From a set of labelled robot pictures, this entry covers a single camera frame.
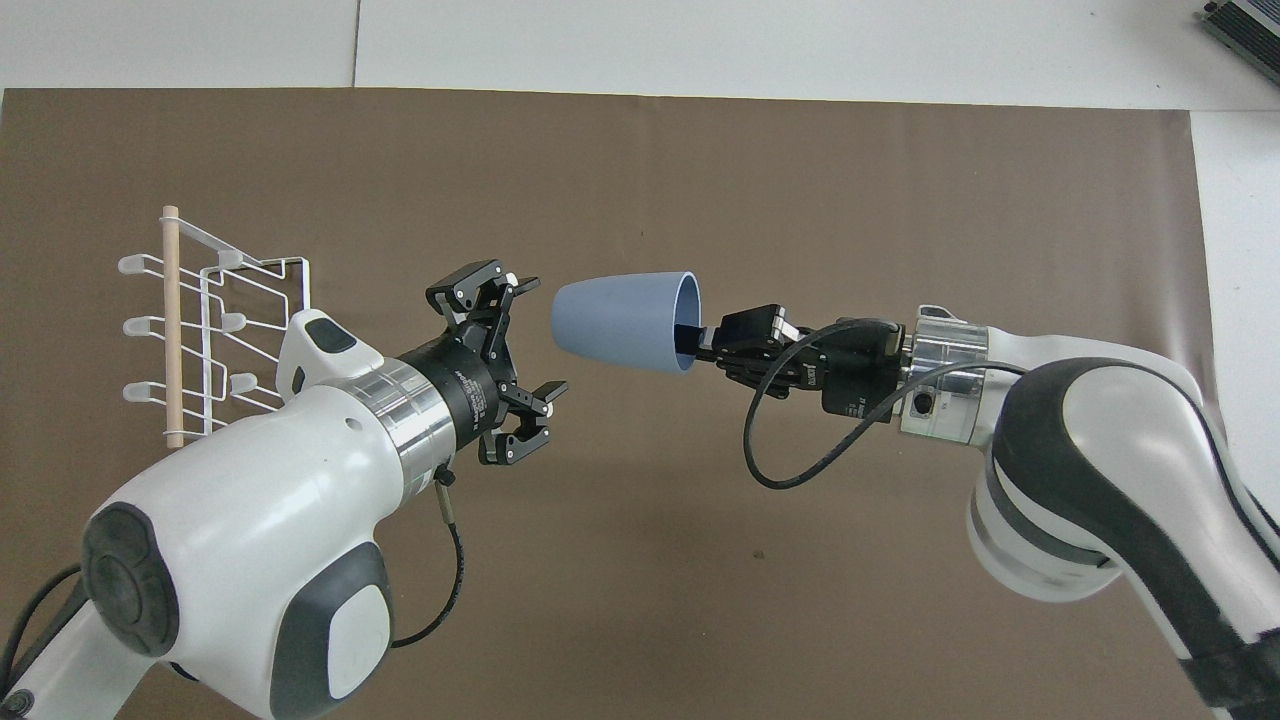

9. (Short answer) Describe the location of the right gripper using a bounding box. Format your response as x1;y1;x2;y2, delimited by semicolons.
676;304;912;425

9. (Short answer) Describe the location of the white wire cup holder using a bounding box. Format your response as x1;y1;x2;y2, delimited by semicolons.
117;205;314;450

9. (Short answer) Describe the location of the blue-grey cup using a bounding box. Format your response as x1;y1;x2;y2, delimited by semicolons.
551;270;705;378

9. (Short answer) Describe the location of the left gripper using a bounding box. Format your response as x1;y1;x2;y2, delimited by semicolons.
401;259;570;467

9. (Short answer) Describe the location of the grey metal box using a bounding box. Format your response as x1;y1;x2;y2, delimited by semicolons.
1198;0;1280;60

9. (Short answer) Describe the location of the black cable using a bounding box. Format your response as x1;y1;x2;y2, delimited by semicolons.
390;468;467;649
743;319;1029;491
0;563;89;703

